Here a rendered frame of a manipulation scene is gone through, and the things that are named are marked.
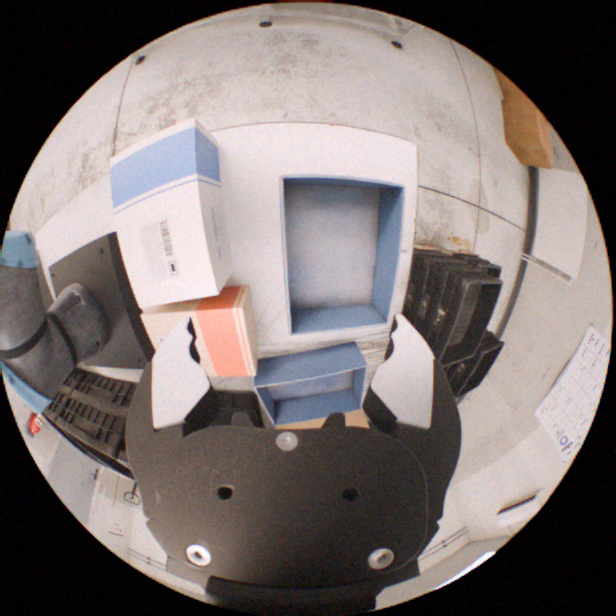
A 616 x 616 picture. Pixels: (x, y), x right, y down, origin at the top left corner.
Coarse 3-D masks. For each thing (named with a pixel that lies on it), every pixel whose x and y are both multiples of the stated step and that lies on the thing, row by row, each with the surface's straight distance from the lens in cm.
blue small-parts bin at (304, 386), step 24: (264, 360) 38; (288, 360) 37; (312, 360) 36; (336, 360) 36; (360, 360) 36; (264, 384) 34; (288, 384) 45; (312, 384) 45; (336, 384) 47; (360, 384) 42; (264, 408) 40; (288, 408) 48; (312, 408) 47; (336, 408) 47; (360, 408) 47
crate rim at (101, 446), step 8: (64, 424) 69; (72, 432) 64; (80, 432) 62; (88, 440) 58; (96, 440) 56; (96, 448) 55; (104, 448) 53; (112, 448) 52; (96, 456) 84; (112, 456) 51; (120, 472) 94
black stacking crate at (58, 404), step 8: (56, 392) 86; (56, 400) 83; (64, 400) 79; (48, 408) 83; (56, 408) 80; (64, 408) 76; (56, 424) 108; (64, 432) 111; (72, 440) 114; (80, 448) 117; (104, 464) 108
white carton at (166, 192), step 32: (192, 128) 24; (128, 160) 27; (160, 160) 24; (192, 160) 22; (128, 192) 26; (160, 192) 23; (192, 192) 22; (128, 224) 26; (160, 224) 23; (192, 224) 22; (224, 224) 29; (128, 256) 27; (160, 256) 24; (192, 256) 22; (224, 256) 27; (160, 288) 25; (192, 288) 23
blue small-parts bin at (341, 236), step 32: (288, 192) 28; (320, 192) 29; (352, 192) 30; (384, 192) 31; (288, 224) 28; (320, 224) 29; (352, 224) 30; (384, 224) 30; (288, 256) 29; (320, 256) 30; (352, 256) 31; (384, 256) 30; (288, 288) 24; (320, 288) 31; (352, 288) 33; (384, 288) 31; (288, 320) 26; (320, 320) 29; (352, 320) 30; (384, 320) 31
